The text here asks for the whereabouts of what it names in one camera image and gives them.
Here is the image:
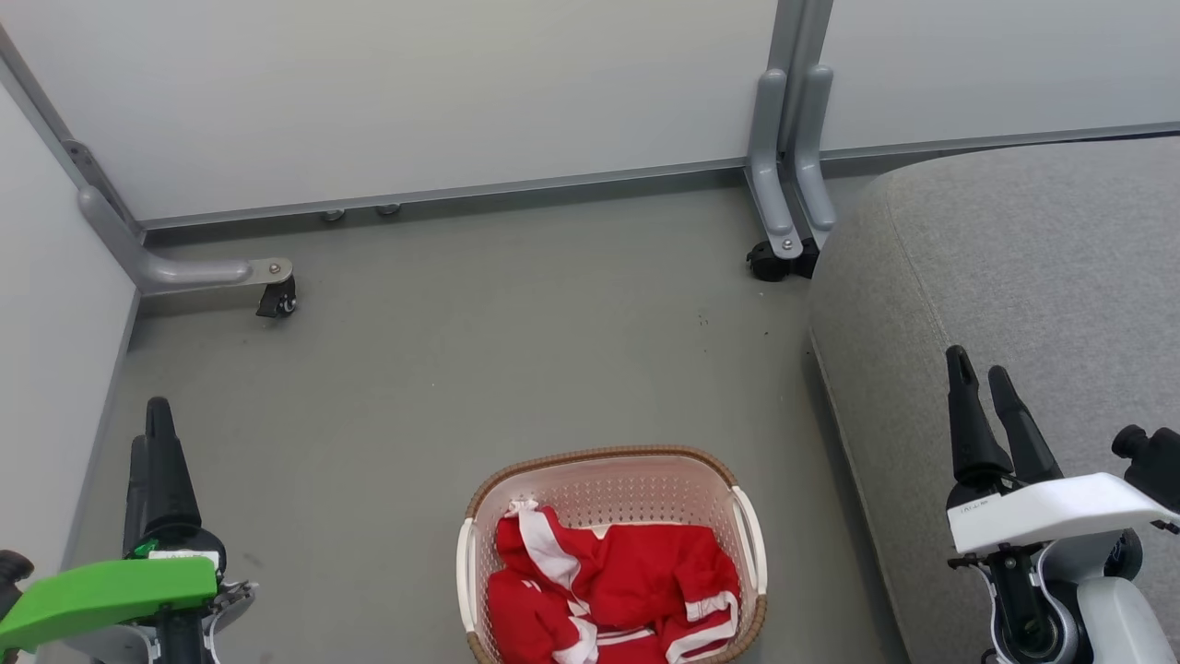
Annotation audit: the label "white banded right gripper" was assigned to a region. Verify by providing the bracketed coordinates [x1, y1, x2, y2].
[946, 346, 1180, 557]

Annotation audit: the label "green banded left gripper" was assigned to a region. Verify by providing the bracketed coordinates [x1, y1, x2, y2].
[0, 397, 228, 654]

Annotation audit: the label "red shorts with white trim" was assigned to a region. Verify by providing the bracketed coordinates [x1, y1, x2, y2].
[572, 522, 742, 664]

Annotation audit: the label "grey fabric sofa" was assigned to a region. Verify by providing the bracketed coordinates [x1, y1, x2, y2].
[808, 138, 1180, 664]

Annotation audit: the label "long grey partition support leg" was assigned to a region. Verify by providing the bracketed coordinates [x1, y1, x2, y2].
[77, 184, 295, 297]

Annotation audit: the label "small black caster wheel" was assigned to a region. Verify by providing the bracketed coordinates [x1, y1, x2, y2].
[255, 276, 299, 320]

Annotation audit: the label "black double caster wheel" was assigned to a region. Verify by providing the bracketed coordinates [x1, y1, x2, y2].
[746, 237, 820, 283]

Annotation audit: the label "grey upright partition support leg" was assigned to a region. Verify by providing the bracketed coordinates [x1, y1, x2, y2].
[746, 68, 804, 260]
[794, 64, 839, 232]

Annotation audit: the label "white perforated laundry basket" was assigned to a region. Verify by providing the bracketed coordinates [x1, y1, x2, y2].
[456, 445, 769, 664]

